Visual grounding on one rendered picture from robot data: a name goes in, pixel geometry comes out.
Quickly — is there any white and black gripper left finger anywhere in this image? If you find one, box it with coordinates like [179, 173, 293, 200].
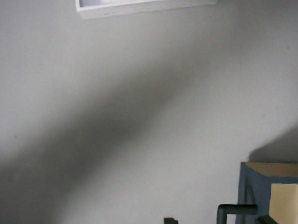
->
[164, 218, 179, 224]

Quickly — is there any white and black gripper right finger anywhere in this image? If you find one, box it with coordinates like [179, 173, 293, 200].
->
[254, 215, 278, 224]

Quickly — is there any white open box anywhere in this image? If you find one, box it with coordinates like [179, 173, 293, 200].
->
[76, 0, 218, 20]

